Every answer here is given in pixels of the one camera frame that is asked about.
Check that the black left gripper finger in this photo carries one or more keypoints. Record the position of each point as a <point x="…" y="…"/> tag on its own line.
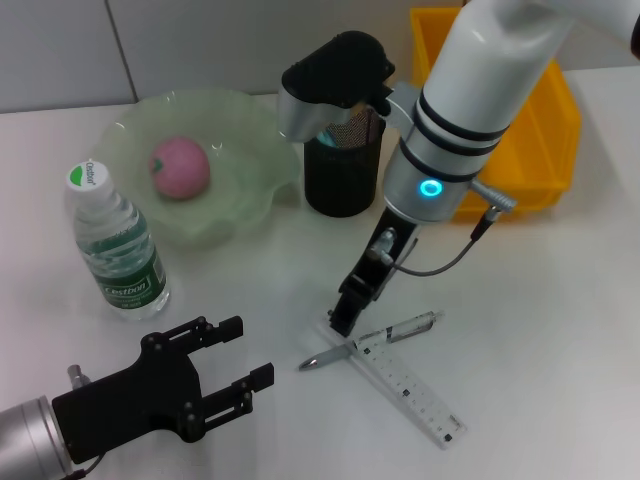
<point x="235" y="395"/>
<point x="205" y="332"/>

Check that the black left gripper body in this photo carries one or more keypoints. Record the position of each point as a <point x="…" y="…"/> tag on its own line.
<point x="130" y="400"/>

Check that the transparent plastic ruler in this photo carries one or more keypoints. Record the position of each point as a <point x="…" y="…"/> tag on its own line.
<point x="415" y="395"/>

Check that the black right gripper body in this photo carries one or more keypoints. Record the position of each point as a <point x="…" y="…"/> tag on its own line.
<point x="380" y="255"/>

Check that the grey retractable pen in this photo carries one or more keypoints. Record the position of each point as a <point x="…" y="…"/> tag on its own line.
<point x="410" y="325"/>

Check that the clear water bottle green label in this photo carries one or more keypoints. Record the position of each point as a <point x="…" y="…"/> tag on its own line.
<point x="125" y="270"/>

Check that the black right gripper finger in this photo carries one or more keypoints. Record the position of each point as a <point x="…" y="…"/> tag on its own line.
<point x="347" y="315"/>
<point x="334" y="310"/>

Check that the pink peach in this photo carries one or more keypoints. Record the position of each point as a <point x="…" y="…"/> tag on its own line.
<point x="180" y="167"/>

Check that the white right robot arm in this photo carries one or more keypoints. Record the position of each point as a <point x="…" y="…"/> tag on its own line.
<point x="475" y="100"/>

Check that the yellow plastic storage bin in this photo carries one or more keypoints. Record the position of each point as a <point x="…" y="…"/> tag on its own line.
<point x="540" y="150"/>

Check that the pale green glass fruit plate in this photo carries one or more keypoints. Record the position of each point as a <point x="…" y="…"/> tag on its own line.
<point x="240" y="150"/>

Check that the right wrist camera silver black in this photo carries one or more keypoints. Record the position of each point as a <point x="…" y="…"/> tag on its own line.
<point x="330" y="85"/>

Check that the black mesh pen holder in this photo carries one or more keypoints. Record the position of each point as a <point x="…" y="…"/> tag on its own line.
<point x="340" y="185"/>

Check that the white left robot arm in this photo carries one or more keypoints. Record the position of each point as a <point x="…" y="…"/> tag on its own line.
<point x="30" y="440"/>

